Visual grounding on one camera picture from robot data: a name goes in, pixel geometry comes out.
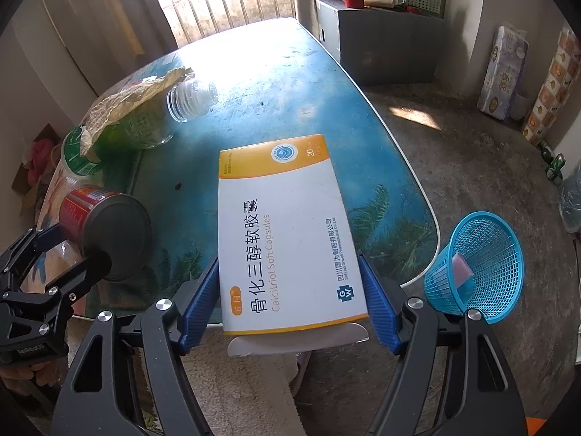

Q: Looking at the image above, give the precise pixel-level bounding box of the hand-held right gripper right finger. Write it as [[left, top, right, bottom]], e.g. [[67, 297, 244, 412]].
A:
[[358, 253, 529, 436]]

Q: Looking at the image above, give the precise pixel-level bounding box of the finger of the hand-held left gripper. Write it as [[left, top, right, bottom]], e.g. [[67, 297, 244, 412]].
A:
[[0, 223, 62, 282], [0, 249, 113, 332]]

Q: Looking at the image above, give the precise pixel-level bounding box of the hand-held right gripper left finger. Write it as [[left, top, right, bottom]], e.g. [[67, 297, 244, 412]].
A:
[[53, 257, 223, 436]]

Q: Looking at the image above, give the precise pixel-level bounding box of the red drink can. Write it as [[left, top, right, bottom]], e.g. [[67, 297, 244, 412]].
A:
[[59, 185, 153, 282]]

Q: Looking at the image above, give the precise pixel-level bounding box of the pink sponge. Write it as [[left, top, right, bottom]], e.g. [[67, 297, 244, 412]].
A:
[[454, 254, 475, 292]]

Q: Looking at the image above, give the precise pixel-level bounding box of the white medicine box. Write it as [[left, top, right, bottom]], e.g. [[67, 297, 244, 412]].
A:
[[218, 134, 369, 357]]

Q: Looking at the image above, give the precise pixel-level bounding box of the blue mesh basket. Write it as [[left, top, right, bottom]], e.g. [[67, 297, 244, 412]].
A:
[[424, 211, 525, 325]]

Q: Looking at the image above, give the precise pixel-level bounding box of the green plastic bottle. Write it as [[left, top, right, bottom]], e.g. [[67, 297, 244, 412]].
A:
[[61, 100, 178, 178]]

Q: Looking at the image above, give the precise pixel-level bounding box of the brown paper bag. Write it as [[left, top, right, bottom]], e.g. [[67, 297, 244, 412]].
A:
[[79, 67, 196, 155]]

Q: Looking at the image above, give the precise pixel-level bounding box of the clear plastic bottle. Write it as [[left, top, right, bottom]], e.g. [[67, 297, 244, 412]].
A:
[[166, 78, 219, 122]]

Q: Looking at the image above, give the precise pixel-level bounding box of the person's left hand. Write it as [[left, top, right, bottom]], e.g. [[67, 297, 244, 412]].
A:
[[0, 356, 62, 390]]

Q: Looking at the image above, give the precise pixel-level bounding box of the cardboard box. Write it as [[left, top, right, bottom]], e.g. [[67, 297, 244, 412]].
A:
[[11, 122, 62, 219]]

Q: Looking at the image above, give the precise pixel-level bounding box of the pink plastic bag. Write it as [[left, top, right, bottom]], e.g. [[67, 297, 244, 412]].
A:
[[28, 138, 55, 182]]

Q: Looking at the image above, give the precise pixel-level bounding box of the white fluffy rug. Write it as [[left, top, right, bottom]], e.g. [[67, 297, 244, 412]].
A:
[[179, 350, 305, 436]]

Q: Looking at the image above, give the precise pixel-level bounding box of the orange folder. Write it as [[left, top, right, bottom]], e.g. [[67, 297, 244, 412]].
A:
[[527, 418, 581, 436]]

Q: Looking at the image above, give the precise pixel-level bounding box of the plastic wrapped water jug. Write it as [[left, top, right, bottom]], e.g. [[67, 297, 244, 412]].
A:
[[560, 175, 581, 232]]

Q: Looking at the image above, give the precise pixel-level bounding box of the grey cabinet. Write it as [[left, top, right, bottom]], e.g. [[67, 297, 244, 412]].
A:
[[315, 0, 446, 85]]

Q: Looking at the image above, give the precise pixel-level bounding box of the toilet paper pack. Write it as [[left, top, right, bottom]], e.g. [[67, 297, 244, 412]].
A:
[[479, 26, 529, 121]]

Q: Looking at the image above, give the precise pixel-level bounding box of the patterned wrapping roll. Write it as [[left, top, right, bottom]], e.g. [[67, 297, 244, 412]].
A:
[[522, 27, 581, 146]]

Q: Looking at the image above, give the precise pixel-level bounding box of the window railing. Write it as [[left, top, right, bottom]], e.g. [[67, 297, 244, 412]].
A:
[[145, 0, 298, 48]]

